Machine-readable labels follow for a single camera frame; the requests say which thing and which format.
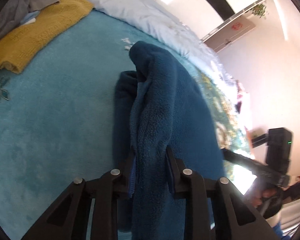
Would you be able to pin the person's right hand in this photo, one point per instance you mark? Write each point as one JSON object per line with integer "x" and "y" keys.
{"x": 255, "y": 195}

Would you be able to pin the pink blanket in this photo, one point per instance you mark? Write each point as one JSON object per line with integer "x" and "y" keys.
{"x": 240, "y": 96}

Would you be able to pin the green potted plant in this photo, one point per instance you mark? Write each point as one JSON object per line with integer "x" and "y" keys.
{"x": 259, "y": 10}

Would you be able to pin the white glossy wardrobe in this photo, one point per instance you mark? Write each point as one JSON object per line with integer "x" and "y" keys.
{"x": 207, "y": 2}

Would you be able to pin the light blue floral duvet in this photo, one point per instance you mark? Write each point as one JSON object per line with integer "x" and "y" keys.
{"x": 151, "y": 18}

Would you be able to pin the light blue pants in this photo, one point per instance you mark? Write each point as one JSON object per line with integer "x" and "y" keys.
{"x": 29, "y": 17}

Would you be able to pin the teal floral bed blanket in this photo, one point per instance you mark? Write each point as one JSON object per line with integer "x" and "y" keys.
{"x": 56, "y": 117}

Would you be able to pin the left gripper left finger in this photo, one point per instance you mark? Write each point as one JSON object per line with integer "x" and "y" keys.
{"x": 87, "y": 206}

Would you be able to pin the mustard knit sweater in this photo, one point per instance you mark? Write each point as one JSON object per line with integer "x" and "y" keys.
{"x": 20, "y": 45}

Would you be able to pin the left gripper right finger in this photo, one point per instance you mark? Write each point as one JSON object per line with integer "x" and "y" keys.
{"x": 215, "y": 209}

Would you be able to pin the blue fleece zip jacket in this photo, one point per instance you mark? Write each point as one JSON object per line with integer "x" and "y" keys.
{"x": 159, "y": 105}

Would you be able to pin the room door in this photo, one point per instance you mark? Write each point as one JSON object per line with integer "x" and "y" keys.
{"x": 230, "y": 33}

